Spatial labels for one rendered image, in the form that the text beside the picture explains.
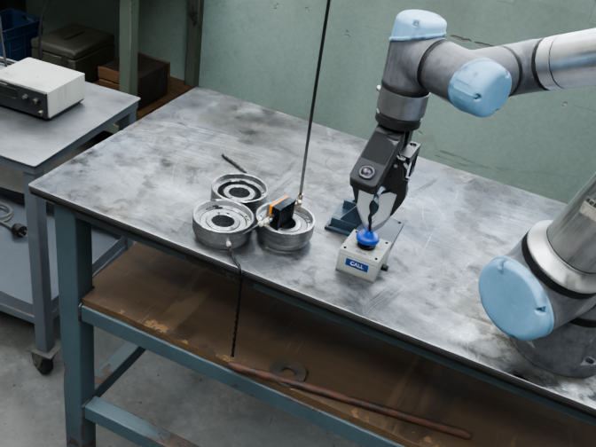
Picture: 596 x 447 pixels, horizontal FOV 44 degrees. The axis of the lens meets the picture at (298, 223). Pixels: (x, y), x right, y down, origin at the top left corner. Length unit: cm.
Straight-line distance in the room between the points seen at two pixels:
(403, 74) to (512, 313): 37
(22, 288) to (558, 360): 144
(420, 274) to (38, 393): 120
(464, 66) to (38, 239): 117
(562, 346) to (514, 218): 44
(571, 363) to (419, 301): 25
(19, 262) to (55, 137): 50
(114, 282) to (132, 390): 59
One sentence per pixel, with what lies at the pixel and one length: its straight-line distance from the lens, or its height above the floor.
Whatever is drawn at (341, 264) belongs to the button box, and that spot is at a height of 81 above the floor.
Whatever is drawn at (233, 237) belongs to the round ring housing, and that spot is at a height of 83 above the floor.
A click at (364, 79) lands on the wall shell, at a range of 292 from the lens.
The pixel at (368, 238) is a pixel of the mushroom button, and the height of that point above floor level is 87.
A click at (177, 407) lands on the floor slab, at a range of 207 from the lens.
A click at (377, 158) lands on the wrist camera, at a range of 110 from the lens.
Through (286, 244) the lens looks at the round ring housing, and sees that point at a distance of 125.
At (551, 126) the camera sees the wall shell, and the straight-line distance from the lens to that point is 281.
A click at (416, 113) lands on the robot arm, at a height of 110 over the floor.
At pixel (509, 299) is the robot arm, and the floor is 97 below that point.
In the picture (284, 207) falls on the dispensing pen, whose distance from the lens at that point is 125.
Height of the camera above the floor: 153
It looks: 33 degrees down
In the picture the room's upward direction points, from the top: 9 degrees clockwise
